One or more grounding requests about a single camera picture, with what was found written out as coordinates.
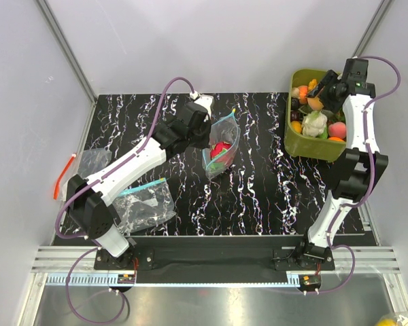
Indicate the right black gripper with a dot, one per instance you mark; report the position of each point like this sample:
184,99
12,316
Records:
329,78

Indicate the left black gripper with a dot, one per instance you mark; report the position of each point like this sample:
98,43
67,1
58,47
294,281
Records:
205,143

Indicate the peach toy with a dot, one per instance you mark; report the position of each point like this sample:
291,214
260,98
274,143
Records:
315,103
337,129

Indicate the clear bag teal zipper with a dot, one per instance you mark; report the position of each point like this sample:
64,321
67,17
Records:
226,129

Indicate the red dragon fruit toy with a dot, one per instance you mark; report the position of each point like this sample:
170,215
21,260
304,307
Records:
217,155

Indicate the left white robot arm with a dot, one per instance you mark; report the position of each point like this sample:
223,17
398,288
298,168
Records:
90,200

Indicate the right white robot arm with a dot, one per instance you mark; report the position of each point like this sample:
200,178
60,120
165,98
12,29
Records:
356,171

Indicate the clear bag on stack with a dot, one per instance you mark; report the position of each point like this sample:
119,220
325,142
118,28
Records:
144,207

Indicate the clear bag orange zipper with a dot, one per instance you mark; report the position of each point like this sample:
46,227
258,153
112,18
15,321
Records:
86,163

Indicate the white cauliflower toy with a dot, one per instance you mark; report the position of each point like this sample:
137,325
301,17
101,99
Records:
314,124

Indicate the olive green plastic bin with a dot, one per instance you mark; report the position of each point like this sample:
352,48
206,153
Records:
295,143

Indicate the black marbled table mat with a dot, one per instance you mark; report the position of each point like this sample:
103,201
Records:
264,192

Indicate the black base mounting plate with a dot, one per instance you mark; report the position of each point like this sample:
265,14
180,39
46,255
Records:
278,252

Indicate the yellow lemon toy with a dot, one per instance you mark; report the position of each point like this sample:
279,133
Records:
387,321

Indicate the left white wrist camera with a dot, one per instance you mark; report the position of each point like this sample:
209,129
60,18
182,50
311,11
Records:
204,100

